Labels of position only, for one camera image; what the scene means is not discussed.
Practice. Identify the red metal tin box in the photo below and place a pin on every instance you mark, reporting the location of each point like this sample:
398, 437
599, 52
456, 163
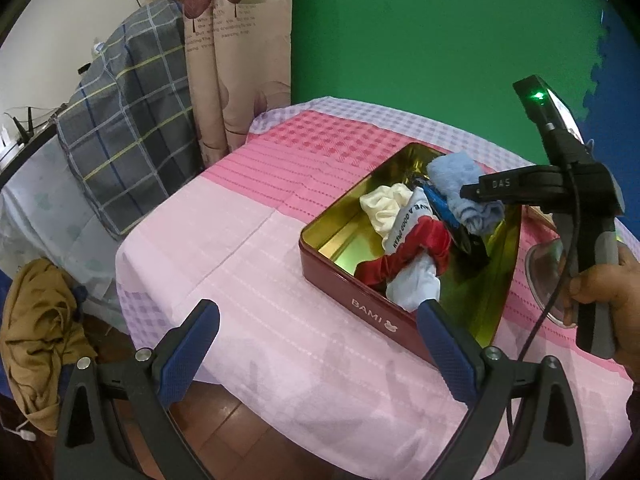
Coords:
370, 310

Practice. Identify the beige floral curtain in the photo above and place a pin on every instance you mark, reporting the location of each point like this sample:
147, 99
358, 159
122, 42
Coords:
240, 60

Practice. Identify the blue foam mat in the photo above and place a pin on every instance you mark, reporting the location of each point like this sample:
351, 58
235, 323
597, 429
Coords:
620, 85

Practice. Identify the clear glass lid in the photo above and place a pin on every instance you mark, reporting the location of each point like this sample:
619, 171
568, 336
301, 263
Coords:
542, 270

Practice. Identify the pink checked tablecloth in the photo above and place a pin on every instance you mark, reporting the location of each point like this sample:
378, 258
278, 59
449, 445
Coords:
250, 270

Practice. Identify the brown crumpled cloth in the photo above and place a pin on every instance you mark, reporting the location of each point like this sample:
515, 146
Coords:
35, 320

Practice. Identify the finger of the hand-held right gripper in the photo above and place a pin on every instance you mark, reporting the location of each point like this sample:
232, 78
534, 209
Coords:
495, 186

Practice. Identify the pale blue patterned sheet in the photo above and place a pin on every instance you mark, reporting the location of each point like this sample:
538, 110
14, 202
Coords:
40, 210

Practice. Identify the green foam mat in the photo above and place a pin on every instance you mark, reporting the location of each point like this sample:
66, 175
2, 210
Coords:
425, 35

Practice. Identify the white printed sock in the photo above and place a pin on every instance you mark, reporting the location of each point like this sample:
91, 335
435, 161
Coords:
405, 225

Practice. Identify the white charger plug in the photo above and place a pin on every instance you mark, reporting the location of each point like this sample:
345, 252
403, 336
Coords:
25, 434

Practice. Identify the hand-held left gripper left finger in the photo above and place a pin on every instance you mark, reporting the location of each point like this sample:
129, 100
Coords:
192, 345

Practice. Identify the white scrunchie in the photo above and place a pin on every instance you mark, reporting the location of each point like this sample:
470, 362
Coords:
380, 207

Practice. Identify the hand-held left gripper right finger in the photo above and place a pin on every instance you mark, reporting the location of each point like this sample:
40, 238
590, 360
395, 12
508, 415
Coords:
445, 345

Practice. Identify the person's right hand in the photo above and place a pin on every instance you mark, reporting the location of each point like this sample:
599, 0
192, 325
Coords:
630, 300

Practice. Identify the red scrunchie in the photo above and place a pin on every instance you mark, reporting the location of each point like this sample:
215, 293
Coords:
430, 237

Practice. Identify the black curved bar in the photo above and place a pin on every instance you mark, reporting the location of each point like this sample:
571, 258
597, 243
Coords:
30, 152

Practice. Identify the grey plaid cloth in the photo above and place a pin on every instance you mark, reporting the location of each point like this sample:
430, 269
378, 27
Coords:
130, 125

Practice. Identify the light blue soft cloth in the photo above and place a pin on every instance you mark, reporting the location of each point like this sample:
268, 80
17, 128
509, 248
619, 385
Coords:
455, 172

